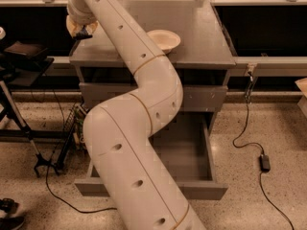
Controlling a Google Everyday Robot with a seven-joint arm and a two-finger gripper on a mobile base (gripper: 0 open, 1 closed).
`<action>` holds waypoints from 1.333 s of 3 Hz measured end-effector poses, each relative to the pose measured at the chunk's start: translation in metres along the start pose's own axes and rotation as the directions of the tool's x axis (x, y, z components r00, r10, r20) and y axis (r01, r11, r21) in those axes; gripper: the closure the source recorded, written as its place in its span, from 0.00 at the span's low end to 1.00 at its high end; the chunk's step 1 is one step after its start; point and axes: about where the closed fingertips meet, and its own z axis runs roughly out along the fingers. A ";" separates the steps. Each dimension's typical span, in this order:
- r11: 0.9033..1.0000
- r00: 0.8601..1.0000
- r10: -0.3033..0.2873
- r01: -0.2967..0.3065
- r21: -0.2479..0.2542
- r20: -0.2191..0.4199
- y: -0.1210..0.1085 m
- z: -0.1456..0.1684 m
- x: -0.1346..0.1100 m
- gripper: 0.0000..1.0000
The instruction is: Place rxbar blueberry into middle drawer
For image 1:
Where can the foam gripper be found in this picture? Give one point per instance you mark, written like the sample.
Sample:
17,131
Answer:
78,17

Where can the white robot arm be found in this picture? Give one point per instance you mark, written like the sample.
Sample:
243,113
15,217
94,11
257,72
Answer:
117,131

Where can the closed grey top drawer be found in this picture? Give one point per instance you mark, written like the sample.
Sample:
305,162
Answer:
195,98

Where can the open grey middle drawer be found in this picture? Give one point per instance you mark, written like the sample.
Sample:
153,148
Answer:
184,149

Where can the black device on stand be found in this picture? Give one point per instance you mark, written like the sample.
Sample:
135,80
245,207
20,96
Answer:
22,64

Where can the white paper bowl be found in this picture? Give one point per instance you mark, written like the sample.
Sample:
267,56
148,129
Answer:
167,41

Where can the black tripod stand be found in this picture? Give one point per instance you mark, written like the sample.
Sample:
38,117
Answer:
65,136

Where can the dark shoe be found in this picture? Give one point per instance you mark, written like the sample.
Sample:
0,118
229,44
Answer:
9,222

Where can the black power adapter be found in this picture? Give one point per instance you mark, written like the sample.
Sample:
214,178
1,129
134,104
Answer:
265,163

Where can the wire basket with items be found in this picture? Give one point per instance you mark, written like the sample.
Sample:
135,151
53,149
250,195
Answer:
74,127

